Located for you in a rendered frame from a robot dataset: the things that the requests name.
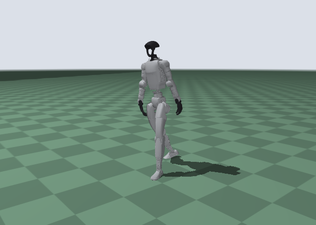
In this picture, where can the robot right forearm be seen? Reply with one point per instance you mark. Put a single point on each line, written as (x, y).
(141, 94)

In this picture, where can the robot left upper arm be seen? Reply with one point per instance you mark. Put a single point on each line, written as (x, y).
(164, 64)

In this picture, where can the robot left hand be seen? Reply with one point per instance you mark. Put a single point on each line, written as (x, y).
(179, 106)

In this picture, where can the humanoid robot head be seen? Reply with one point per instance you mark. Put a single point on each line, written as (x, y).
(151, 45)

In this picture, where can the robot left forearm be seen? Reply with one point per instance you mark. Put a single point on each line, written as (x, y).
(174, 91)

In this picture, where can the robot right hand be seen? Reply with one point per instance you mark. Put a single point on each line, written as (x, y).
(141, 108)

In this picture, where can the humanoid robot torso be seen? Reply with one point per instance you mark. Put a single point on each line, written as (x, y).
(156, 80)

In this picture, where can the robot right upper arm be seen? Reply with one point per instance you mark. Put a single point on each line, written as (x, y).
(143, 82)

